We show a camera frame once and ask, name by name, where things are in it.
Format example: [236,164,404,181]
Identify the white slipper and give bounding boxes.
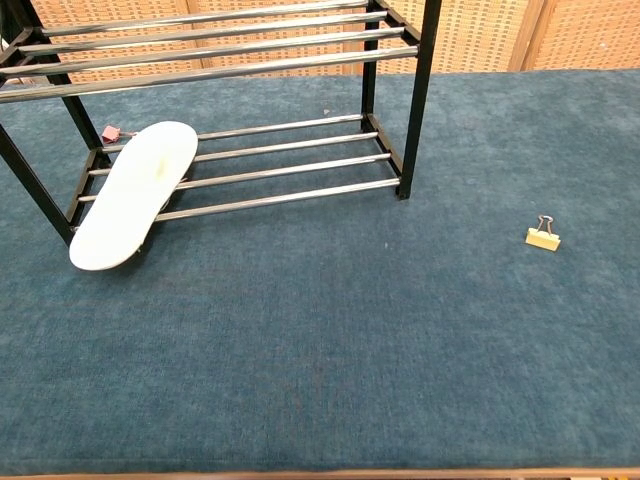
[68,120,200,272]

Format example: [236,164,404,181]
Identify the black and chrome shoe rack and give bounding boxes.
[0,0,444,247]

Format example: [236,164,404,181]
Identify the blue carpet table cover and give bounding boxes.
[0,68,640,476]

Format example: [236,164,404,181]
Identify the yellow binder clip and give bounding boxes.
[524,214,563,254]

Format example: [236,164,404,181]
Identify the pink binder clip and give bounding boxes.
[101,124,138,146]

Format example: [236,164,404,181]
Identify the woven wooden folding screen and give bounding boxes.
[29,0,640,85]

